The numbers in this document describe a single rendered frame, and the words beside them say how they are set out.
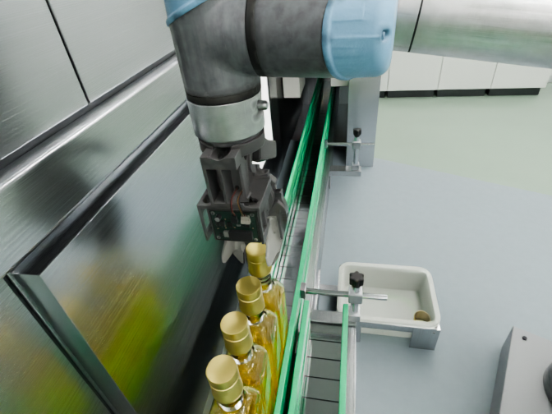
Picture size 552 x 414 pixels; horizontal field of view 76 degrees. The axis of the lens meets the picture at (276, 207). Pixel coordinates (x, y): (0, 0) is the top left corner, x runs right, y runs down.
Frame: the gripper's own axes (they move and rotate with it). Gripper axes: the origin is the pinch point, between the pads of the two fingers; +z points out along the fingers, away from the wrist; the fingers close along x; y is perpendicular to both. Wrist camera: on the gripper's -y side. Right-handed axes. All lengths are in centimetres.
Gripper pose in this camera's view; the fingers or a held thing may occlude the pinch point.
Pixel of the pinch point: (257, 252)
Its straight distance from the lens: 52.1
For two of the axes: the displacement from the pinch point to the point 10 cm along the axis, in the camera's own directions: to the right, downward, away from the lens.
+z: 0.9, 8.0, 6.0
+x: 9.8, 0.4, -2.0
